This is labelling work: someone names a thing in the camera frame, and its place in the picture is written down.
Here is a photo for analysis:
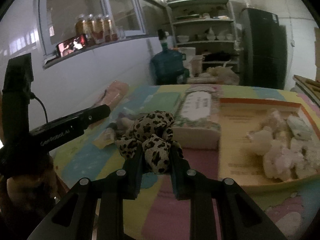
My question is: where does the cream plush teddy bear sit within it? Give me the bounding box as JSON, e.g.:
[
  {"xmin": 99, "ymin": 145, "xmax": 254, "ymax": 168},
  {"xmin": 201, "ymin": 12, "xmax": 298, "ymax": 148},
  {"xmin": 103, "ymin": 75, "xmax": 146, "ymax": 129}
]
[{"xmin": 246, "ymin": 108, "xmax": 292, "ymax": 156}]

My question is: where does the leopard print scrunchie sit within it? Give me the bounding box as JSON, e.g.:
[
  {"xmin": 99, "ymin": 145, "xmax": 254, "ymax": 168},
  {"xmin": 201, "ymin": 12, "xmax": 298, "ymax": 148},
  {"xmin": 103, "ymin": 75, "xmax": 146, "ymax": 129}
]
[{"xmin": 114, "ymin": 111, "xmax": 180, "ymax": 174}]

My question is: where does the white floral scrunchie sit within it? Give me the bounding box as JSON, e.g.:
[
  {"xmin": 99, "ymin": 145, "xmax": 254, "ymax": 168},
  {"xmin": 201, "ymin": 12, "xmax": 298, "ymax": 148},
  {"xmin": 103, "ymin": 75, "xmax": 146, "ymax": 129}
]
[{"xmin": 290, "ymin": 138, "xmax": 319, "ymax": 179}]

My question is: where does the green tissue packet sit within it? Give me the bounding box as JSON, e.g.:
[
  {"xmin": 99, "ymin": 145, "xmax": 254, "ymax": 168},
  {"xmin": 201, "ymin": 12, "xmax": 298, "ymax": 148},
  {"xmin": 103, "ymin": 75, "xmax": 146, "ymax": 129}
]
[{"xmin": 286, "ymin": 115, "xmax": 312, "ymax": 141}]

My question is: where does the colourful striped cartoon tablecloth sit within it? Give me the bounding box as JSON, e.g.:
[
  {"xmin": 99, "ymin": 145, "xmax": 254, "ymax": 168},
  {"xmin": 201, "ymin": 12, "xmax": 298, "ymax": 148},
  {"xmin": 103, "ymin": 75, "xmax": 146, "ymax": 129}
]
[{"xmin": 48, "ymin": 85, "xmax": 319, "ymax": 239}]

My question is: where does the orange cardboard tray box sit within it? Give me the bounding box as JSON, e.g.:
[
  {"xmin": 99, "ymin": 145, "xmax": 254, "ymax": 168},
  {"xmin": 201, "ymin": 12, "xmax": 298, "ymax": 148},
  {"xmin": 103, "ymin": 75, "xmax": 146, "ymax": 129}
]
[{"xmin": 218, "ymin": 98, "xmax": 319, "ymax": 192}]

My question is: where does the phone showing video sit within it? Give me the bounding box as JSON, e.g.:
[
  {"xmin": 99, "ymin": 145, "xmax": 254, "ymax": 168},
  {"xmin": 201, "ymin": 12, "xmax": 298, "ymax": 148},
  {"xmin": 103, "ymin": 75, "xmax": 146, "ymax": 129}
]
[{"xmin": 56, "ymin": 34, "xmax": 87, "ymax": 57}]

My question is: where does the floral tissue box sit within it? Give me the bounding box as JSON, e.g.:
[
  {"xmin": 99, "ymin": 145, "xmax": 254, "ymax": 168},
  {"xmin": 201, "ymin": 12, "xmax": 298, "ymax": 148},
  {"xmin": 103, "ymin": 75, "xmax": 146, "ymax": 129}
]
[{"xmin": 172, "ymin": 84, "xmax": 221, "ymax": 150}]

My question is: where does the amber glass jar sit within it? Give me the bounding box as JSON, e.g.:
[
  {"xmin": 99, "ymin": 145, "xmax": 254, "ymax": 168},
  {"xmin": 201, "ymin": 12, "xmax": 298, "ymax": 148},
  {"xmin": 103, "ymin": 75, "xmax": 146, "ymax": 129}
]
[
  {"xmin": 75, "ymin": 14, "xmax": 86, "ymax": 35},
  {"xmin": 93, "ymin": 14, "xmax": 104, "ymax": 44},
  {"xmin": 85, "ymin": 14, "xmax": 95, "ymax": 46},
  {"xmin": 103, "ymin": 15, "xmax": 118, "ymax": 42}
]

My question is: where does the green tissue box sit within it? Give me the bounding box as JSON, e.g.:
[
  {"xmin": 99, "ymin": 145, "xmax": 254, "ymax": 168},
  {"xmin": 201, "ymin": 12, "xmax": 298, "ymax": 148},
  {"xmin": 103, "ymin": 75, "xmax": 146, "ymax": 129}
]
[{"xmin": 140, "ymin": 92, "xmax": 181, "ymax": 114}]

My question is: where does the sliding glass window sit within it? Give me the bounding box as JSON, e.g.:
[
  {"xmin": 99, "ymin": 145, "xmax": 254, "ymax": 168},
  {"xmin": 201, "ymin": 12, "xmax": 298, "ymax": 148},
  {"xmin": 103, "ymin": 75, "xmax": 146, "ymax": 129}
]
[{"xmin": 37, "ymin": 0, "xmax": 146, "ymax": 56}]

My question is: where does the blue water jug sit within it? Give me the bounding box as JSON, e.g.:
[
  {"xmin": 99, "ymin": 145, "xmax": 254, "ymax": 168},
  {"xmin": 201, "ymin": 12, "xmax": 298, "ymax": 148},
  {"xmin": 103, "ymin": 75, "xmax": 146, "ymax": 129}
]
[{"xmin": 150, "ymin": 29, "xmax": 190, "ymax": 86}]

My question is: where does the white plastic bag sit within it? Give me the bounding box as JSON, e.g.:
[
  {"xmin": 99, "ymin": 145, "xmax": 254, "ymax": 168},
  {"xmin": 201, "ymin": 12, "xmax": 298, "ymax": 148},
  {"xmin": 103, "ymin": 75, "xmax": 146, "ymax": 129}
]
[{"xmin": 187, "ymin": 66, "xmax": 240, "ymax": 86}]

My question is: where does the kitchen counter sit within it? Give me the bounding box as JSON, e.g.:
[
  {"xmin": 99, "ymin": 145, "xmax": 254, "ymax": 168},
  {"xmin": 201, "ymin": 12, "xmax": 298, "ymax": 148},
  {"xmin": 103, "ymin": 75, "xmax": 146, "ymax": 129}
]
[{"xmin": 293, "ymin": 75, "xmax": 320, "ymax": 99}]

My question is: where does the white bucket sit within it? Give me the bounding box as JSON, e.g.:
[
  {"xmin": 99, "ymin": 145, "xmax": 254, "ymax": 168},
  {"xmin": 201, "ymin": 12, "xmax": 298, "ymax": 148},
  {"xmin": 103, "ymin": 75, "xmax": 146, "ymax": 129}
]
[{"xmin": 178, "ymin": 47, "xmax": 196, "ymax": 77}]

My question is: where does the black refrigerator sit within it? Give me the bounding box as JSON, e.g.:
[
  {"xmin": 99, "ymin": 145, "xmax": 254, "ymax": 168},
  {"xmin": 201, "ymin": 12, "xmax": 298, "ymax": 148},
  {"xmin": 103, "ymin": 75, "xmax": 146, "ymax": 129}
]
[{"xmin": 240, "ymin": 8, "xmax": 287, "ymax": 89}]

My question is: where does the metal storage shelf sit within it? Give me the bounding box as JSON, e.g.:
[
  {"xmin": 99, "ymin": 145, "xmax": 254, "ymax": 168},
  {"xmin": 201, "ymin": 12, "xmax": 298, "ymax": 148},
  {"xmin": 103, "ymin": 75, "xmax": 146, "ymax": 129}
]
[{"xmin": 167, "ymin": 0, "xmax": 241, "ymax": 74}]

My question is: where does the black cable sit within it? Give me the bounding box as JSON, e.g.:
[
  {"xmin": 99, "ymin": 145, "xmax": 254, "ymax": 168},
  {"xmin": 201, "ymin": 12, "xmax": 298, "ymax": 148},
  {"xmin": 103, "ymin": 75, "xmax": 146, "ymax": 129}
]
[{"xmin": 30, "ymin": 93, "xmax": 49, "ymax": 124}]

